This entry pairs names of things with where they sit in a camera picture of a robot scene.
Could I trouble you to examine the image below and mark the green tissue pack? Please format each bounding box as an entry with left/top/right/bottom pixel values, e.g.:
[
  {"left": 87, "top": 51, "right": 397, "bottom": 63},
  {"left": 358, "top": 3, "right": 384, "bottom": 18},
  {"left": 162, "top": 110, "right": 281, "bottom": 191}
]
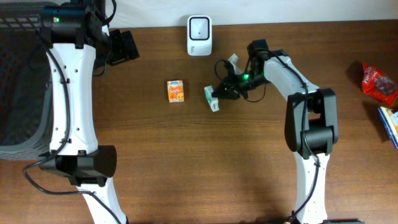
[{"left": 204, "top": 85, "right": 220, "bottom": 112}]

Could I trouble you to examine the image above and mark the orange tissue pack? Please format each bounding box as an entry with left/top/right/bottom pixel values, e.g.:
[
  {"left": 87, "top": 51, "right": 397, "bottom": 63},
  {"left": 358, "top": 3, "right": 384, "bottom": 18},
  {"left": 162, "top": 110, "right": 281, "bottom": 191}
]
[{"left": 167, "top": 80, "right": 185, "bottom": 103}]

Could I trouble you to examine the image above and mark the red Hacks candy bag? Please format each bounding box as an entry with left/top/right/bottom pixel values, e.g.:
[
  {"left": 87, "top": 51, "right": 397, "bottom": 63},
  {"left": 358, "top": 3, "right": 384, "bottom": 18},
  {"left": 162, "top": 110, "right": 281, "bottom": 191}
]
[{"left": 361, "top": 63, "right": 397, "bottom": 106}]

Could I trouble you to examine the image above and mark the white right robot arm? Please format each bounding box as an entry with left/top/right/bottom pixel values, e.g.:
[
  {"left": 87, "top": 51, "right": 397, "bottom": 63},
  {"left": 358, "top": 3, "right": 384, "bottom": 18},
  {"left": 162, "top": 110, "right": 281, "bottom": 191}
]
[{"left": 205, "top": 39, "right": 338, "bottom": 223}]

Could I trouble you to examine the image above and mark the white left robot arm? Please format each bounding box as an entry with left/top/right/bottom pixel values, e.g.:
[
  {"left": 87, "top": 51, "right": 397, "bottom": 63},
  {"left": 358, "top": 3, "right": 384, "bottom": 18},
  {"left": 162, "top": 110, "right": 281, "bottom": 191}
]
[{"left": 38, "top": 1, "right": 139, "bottom": 223}]

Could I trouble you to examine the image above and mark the white barcode scanner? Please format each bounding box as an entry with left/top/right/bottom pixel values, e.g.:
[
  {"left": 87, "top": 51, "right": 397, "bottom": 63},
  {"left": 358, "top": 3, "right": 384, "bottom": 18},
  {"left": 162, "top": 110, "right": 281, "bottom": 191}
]
[{"left": 187, "top": 15, "right": 213, "bottom": 57}]

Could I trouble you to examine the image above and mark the dark grey plastic basket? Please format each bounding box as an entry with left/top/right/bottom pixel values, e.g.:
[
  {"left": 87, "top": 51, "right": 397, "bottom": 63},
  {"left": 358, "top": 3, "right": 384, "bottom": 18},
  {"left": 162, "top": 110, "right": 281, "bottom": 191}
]
[{"left": 1, "top": 1, "right": 53, "bottom": 160}]

